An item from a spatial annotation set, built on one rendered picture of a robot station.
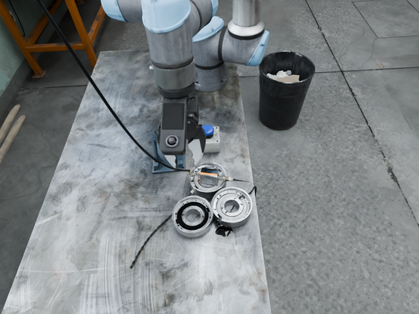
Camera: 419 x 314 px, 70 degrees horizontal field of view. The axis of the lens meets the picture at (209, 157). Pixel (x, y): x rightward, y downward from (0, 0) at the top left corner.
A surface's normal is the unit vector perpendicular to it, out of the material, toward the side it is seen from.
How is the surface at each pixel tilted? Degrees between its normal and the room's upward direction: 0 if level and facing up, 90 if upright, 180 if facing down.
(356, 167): 0
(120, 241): 0
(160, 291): 0
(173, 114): 23
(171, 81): 82
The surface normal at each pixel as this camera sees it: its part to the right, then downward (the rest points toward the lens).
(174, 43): 0.31, 0.64
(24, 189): -0.05, -0.63
